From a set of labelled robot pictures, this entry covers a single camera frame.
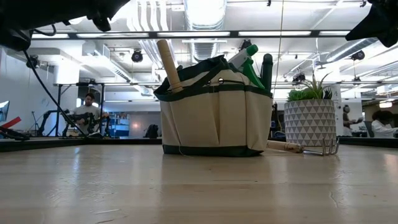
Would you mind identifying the black metal table frame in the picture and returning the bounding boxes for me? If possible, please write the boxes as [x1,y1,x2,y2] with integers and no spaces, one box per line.
[0,136,398,153]

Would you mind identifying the thin hanging cable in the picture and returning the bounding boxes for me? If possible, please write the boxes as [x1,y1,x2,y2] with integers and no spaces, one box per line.
[272,0,285,94]

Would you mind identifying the black backpack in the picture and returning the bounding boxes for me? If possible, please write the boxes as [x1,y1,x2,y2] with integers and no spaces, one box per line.
[144,123,160,139]

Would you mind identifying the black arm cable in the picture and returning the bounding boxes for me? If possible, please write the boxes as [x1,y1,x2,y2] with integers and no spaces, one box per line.
[22,49,91,138]

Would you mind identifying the blue cabinet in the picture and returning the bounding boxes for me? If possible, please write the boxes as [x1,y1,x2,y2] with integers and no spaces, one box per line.
[109,112,131,138]

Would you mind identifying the wooden tool handle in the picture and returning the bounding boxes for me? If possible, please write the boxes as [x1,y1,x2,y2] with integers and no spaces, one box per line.
[156,39,185,95]

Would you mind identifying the person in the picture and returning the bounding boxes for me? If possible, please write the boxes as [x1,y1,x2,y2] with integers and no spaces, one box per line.
[341,104,364,137]
[72,92,110,137]
[370,110,398,139]

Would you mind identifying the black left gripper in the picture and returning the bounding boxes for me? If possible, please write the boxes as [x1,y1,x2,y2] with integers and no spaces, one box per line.
[62,0,132,32]

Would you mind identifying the green spray bottle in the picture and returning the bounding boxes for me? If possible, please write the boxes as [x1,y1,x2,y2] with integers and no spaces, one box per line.
[228,44,266,90]

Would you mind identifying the black overhead frame bar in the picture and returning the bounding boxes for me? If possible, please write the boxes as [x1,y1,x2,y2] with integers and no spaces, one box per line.
[29,29,398,40]

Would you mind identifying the wooden-handled hand rake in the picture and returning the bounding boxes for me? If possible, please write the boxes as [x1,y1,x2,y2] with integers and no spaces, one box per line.
[266,138,340,157]

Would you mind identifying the green-handled pruning shears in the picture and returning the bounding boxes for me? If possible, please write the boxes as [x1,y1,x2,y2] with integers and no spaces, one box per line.
[260,53,274,91]

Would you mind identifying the computer monitor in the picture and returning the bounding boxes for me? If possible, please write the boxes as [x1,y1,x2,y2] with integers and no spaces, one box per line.
[0,100,11,124]

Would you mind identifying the red strip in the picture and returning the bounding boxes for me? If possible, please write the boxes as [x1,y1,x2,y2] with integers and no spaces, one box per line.
[0,116,22,130]

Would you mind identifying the cream green-trimmed gardening bag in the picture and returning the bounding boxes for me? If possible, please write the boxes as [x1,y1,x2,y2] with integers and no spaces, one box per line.
[153,54,274,158]

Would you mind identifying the silver ventilation duct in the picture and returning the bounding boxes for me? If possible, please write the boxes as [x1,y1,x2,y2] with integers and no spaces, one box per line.
[183,0,228,65]

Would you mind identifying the potted plant triangle-pattern pot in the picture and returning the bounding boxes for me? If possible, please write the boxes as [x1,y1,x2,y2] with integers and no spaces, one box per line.
[283,70,338,147]

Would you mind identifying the black metal stand frame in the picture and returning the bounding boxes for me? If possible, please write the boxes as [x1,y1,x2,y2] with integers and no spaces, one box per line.
[55,81,106,138]

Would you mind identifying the black hanging camera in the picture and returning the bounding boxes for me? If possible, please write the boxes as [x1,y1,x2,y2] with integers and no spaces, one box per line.
[239,39,253,52]

